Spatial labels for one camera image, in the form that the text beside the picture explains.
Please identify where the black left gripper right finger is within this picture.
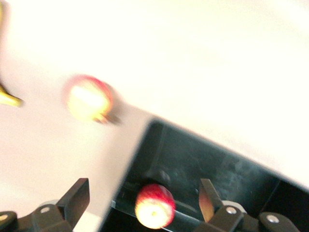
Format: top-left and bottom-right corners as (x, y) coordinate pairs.
(193, 178), (300, 232)

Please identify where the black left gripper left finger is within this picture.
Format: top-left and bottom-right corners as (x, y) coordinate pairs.
(0, 178), (90, 232)

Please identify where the black plastic box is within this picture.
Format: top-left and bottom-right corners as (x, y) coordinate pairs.
(101, 118), (309, 232)

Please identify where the red apple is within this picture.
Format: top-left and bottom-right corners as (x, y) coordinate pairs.
(63, 74), (121, 125)
(134, 183), (176, 230)

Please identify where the yellow banana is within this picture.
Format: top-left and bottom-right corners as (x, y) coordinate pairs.
(0, 0), (24, 107)

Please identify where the brown table cover sheet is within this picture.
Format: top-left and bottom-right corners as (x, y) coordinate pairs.
(0, 0), (309, 232)

